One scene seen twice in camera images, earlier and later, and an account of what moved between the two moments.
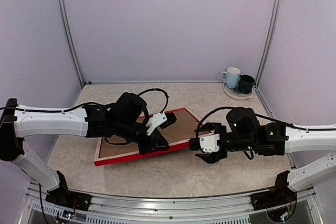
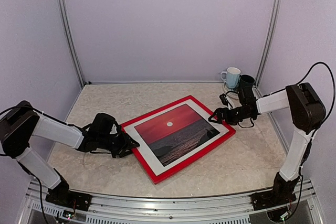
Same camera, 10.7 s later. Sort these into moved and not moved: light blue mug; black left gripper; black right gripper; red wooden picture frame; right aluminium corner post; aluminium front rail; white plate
Moved: black right gripper; black left gripper; white plate; red wooden picture frame
Not moved: light blue mug; right aluminium corner post; aluminium front rail
